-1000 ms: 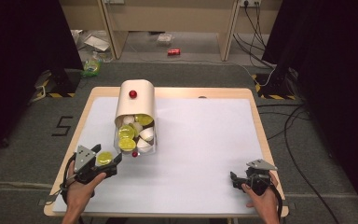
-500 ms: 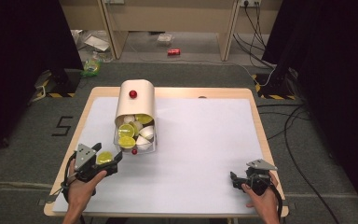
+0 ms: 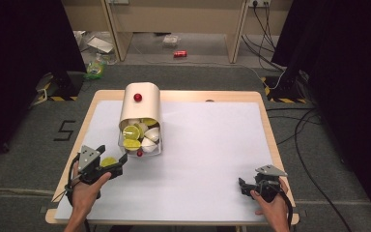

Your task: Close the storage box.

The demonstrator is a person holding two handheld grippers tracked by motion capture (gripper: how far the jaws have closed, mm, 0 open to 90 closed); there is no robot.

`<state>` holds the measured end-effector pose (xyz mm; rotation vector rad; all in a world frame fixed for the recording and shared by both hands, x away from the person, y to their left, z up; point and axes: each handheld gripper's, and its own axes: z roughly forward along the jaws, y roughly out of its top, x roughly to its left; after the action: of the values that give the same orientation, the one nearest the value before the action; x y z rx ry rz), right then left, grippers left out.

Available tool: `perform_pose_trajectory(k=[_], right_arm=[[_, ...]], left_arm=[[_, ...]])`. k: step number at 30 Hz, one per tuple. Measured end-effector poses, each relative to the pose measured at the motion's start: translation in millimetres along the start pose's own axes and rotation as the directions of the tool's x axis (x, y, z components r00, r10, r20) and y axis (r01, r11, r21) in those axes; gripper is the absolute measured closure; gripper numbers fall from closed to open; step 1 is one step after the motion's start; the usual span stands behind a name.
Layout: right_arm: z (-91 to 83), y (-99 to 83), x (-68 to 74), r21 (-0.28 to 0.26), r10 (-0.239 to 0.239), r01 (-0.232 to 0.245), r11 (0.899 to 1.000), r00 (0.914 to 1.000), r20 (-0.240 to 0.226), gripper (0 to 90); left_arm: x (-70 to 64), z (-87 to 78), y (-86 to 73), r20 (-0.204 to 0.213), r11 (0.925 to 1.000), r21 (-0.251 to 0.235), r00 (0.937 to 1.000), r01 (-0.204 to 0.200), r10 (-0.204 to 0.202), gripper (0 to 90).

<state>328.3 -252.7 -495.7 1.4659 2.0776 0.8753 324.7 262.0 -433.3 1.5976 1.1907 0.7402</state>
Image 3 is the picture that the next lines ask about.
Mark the white table mat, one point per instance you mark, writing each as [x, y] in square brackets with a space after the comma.
[199, 145]

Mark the black stand base striped tape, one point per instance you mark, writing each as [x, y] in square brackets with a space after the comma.
[62, 87]
[283, 90]

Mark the lime half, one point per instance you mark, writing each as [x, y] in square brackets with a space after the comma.
[131, 132]
[131, 144]
[149, 122]
[108, 161]

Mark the black curtain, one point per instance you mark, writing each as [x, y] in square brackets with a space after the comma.
[344, 80]
[19, 64]

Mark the white flat board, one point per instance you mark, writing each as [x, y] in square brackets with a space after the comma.
[100, 44]

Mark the person's left hand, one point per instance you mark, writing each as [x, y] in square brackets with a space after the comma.
[85, 196]

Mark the person's right hand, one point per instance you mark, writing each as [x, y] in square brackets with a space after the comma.
[277, 211]

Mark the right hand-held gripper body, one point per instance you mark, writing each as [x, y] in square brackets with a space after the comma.
[269, 185]

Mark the green plastic bag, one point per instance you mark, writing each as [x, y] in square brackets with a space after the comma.
[95, 69]

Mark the white garlic bulb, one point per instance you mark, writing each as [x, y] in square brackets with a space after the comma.
[134, 121]
[153, 134]
[148, 145]

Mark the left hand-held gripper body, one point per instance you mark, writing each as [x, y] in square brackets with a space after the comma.
[87, 158]

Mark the white wall socket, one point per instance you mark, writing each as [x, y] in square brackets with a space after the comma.
[259, 3]

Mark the red drink can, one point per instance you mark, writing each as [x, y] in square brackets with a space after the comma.
[180, 53]

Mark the beige wooden desk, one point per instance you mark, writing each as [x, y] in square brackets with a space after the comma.
[180, 16]

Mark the wooden table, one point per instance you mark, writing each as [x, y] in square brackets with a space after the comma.
[186, 95]

